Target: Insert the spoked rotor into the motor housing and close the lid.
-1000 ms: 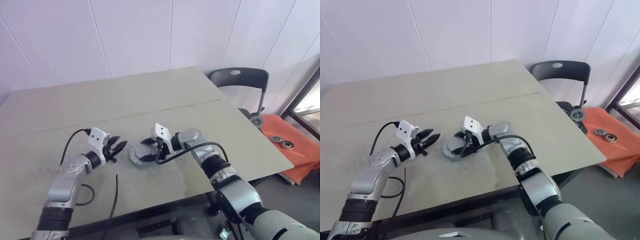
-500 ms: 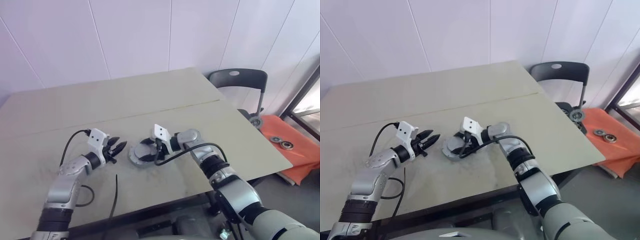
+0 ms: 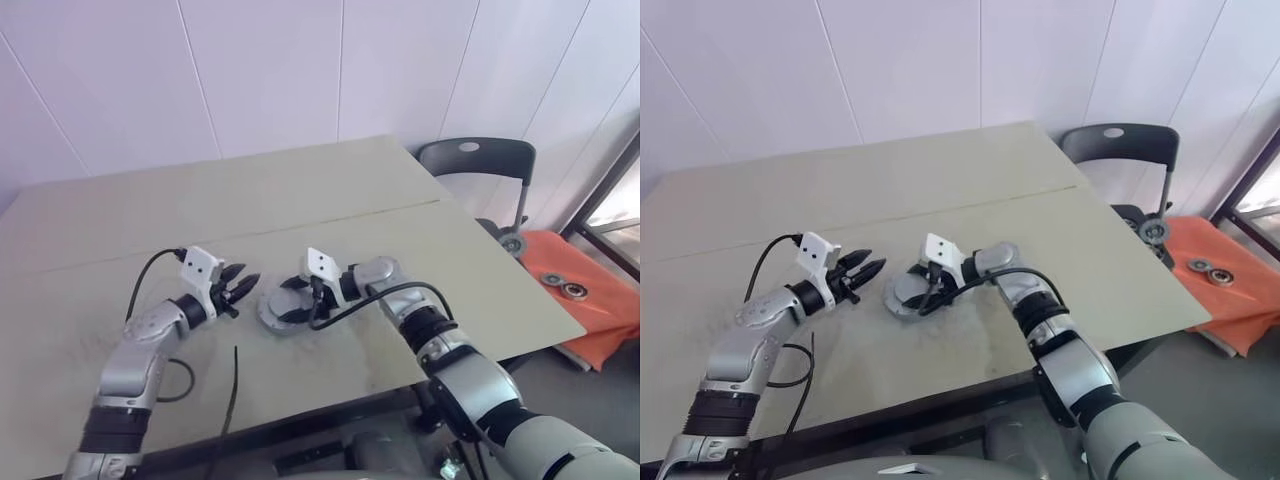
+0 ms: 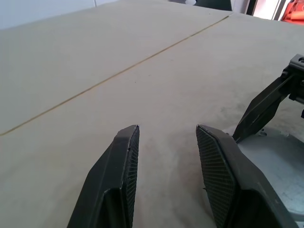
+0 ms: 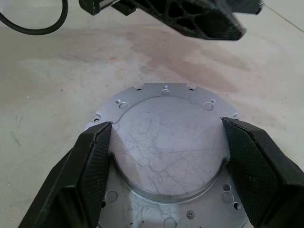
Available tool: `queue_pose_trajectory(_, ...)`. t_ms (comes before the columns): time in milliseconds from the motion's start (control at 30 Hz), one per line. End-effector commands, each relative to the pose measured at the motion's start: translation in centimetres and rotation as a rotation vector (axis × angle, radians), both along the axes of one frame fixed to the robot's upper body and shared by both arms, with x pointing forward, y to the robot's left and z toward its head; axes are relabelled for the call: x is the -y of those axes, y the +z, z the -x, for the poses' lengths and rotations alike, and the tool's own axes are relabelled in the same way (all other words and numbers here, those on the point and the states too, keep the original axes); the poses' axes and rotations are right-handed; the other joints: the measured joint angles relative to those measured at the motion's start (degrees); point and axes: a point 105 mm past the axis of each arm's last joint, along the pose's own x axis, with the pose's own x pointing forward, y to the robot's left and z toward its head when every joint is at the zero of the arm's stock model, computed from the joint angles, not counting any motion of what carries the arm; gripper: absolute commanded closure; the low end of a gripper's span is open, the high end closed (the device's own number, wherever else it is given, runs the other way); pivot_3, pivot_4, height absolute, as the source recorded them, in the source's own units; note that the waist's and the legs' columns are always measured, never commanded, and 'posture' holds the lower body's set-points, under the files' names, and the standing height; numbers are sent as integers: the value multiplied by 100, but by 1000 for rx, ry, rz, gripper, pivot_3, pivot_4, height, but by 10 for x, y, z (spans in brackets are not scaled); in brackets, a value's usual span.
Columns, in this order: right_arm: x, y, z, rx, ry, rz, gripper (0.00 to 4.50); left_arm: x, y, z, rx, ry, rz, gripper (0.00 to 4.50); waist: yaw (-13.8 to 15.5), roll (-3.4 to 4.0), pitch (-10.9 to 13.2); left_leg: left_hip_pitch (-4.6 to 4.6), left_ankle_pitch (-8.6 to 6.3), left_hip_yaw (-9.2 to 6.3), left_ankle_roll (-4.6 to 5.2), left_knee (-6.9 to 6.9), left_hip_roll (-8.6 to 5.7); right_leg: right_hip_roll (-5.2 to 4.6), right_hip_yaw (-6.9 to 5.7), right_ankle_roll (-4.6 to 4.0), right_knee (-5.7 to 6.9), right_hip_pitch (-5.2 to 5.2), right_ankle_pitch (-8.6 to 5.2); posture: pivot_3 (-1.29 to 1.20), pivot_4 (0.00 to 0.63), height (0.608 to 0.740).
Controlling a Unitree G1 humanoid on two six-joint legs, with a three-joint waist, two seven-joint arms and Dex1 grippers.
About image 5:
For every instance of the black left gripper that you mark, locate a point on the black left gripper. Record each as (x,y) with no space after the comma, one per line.
(95,6)

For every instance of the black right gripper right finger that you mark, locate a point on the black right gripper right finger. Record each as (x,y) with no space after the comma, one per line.
(266,171)

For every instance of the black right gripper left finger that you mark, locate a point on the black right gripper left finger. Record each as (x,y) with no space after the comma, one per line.
(71,180)

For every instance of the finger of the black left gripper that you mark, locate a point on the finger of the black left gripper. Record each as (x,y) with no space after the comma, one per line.
(213,28)
(247,6)

